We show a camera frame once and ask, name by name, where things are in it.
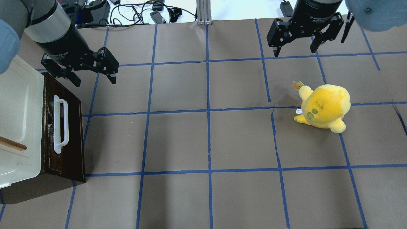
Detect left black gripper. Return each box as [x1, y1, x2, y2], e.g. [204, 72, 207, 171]
[38, 25, 119, 87]

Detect wooden stick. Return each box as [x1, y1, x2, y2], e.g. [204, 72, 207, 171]
[0, 136, 27, 151]

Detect white drawer handle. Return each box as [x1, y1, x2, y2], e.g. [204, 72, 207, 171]
[53, 95, 69, 155]

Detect black cable bundle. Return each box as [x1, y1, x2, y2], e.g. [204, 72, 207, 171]
[110, 0, 196, 27]

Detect cream plastic storage box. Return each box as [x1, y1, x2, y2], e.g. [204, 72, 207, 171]
[0, 56, 45, 188]

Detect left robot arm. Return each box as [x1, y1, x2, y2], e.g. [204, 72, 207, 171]
[0, 0, 119, 87]

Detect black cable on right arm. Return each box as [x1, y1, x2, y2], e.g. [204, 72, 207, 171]
[341, 11, 355, 44]

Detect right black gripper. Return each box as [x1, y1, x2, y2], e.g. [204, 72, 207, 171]
[266, 0, 344, 58]

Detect aluminium frame post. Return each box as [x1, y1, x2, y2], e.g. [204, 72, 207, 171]
[196, 0, 212, 25]

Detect yellow plush toy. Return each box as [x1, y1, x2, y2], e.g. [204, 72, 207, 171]
[292, 81, 351, 134]

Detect dark brown wooden drawer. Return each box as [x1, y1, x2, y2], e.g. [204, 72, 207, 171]
[1, 73, 86, 204]

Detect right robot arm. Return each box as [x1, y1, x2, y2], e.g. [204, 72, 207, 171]
[266, 0, 407, 57]

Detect black power adapter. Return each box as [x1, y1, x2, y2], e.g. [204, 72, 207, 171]
[76, 0, 110, 29]

